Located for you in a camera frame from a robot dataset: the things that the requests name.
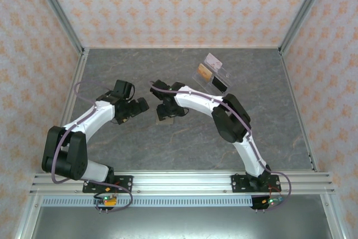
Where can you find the grey metal panel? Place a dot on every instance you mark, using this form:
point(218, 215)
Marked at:
point(181, 222)

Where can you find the aluminium frame leg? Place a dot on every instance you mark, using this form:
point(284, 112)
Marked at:
point(334, 216)
point(28, 216)

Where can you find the aluminium side rail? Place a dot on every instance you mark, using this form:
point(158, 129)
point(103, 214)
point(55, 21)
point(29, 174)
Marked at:
point(299, 110)
point(79, 68)

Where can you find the orange card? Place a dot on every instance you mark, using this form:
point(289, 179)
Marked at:
point(204, 72)

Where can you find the pale pink card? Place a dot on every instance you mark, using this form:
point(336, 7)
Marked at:
point(213, 61)

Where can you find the black card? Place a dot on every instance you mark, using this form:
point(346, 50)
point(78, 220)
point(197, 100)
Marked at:
point(219, 84)

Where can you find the aluminium mounting rail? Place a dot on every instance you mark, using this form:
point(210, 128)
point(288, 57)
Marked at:
point(181, 183)

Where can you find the aluminium frame post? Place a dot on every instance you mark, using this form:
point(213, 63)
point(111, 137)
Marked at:
point(305, 9)
point(58, 9)

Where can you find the clear acrylic card stand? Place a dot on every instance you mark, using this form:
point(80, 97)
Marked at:
point(207, 86)

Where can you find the beige leather card holder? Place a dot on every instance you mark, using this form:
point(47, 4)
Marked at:
point(165, 122)

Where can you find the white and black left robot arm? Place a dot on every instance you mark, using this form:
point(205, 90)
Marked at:
point(103, 114)

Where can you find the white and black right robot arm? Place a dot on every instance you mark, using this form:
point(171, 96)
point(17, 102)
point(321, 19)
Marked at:
point(195, 102)

